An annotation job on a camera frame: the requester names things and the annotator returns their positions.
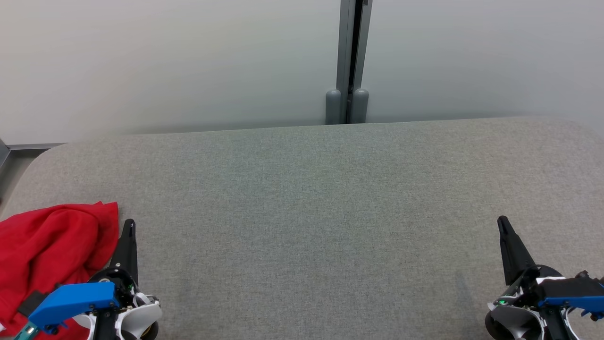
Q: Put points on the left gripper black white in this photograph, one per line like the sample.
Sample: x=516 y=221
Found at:
x=137 y=316

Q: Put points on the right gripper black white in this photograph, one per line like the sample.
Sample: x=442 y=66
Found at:
x=514 y=316

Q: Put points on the red sports garment white trim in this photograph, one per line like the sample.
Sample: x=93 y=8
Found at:
x=47 y=245

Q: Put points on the grey fabric sofa cushion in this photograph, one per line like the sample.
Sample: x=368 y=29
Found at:
x=311 y=226

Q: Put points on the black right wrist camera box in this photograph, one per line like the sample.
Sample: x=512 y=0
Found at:
x=571 y=285

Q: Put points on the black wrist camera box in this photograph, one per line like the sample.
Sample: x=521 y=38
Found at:
x=33 y=302
x=571 y=285

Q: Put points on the blue left wrist camera bracket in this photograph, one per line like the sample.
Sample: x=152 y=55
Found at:
x=75 y=302

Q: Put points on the blue wrist camera bracket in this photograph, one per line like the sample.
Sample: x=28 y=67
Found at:
x=75 y=302
x=575 y=303

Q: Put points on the blue right wrist camera bracket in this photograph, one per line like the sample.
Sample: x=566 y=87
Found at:
x=575 y=303

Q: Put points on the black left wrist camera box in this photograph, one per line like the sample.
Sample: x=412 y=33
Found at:
x=33 y=302

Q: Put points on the grey cylindrical post foot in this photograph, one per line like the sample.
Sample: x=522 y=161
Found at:
x=359 y=106
x=333 y=107

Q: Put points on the grey metal partition post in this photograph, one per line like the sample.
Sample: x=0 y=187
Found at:
x=347 y=47

